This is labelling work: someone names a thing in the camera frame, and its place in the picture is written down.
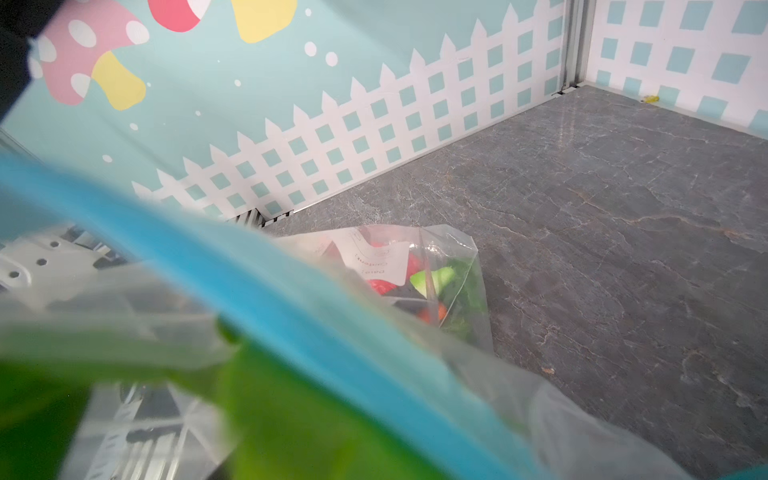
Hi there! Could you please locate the red pepper toy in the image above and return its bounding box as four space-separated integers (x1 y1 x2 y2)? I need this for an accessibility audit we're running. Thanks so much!
366 253 423 295

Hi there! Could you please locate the orange carrot toy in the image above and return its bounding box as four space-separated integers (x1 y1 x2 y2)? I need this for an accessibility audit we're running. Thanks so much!
417 302 448 325

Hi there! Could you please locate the green leafy vegetable toy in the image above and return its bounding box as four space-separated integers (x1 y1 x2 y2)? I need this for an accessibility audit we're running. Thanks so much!
1 318 444 479

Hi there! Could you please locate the clear zip top bag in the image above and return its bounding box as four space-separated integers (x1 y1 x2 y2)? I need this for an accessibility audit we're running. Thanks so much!
1 157 685 479

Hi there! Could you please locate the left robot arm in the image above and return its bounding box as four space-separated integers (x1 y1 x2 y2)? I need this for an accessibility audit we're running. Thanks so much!
1 225 127 310

